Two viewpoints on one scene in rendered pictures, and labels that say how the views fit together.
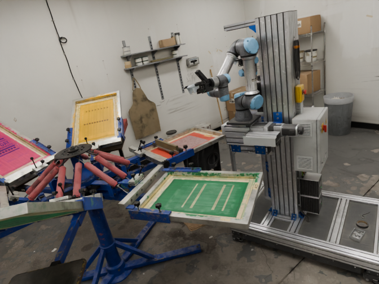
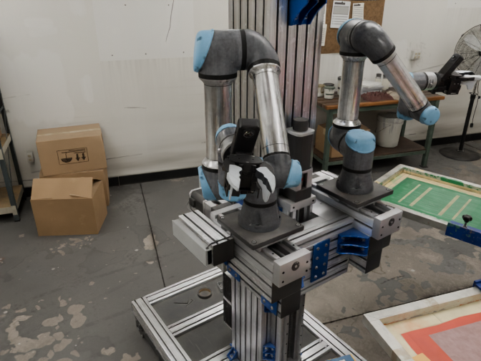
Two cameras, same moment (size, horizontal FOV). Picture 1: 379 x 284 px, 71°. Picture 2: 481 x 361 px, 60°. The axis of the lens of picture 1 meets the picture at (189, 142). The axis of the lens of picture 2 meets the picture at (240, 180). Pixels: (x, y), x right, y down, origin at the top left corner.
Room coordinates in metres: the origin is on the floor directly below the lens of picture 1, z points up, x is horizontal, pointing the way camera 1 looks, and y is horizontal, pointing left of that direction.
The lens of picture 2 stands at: (3.83, -0.52, 2.02)
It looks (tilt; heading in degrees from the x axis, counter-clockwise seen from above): 25 degrees down; 196
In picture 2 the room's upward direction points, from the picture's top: straight up
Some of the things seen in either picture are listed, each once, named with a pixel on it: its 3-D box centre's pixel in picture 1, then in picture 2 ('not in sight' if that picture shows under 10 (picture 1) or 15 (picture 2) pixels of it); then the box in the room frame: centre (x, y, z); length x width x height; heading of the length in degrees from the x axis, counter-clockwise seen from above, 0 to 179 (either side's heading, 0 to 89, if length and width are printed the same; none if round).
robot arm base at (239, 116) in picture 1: (242, 112); (356, 175); (2.18, -0.50, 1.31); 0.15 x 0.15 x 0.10
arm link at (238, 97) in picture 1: (241, 100); (358, 148); (2.18, -0.50, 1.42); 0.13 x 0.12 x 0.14; 27
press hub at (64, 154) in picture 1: (96, 214); not in sight; (2.08, 0.95, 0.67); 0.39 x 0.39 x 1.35
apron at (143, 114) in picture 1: (141, 107); not in sight; (4.59, 0.69, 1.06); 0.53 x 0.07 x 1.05; 124
